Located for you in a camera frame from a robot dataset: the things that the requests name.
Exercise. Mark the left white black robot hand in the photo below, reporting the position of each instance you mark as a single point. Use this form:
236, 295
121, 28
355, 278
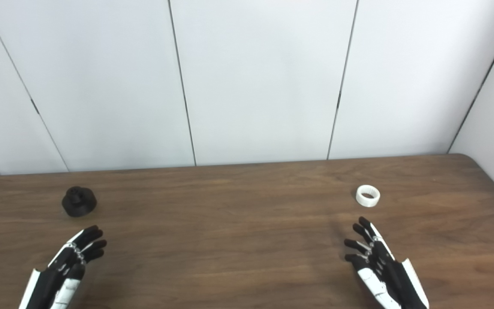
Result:
64, 266

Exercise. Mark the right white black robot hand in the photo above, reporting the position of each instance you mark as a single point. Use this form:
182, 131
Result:
384, 270

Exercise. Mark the round black stepped part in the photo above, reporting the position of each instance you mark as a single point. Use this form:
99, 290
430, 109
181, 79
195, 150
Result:
79, 201

